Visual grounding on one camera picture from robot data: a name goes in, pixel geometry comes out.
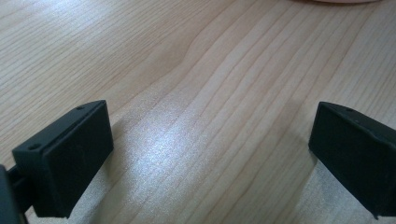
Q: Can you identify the pink plastic mesh basket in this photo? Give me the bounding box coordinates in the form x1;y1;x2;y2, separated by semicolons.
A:
289;0;385;5

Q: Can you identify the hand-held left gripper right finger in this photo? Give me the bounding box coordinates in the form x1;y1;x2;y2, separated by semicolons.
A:
307;101;396;220

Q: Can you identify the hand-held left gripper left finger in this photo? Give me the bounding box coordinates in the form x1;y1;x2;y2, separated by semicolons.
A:
11;99;115;219

